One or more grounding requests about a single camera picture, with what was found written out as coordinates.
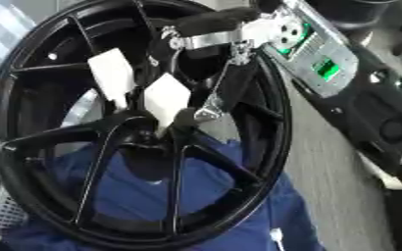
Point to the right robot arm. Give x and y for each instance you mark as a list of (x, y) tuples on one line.
[(347, 98)]

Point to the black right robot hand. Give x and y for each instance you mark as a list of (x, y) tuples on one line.
[(216, 20)]

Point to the black round object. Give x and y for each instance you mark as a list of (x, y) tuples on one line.
[(353, 10)]

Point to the pale pierced basket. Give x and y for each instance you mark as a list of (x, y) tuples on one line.
[(7, 212)]

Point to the black spoked wheel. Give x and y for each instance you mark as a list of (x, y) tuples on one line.
[(50, 98)]

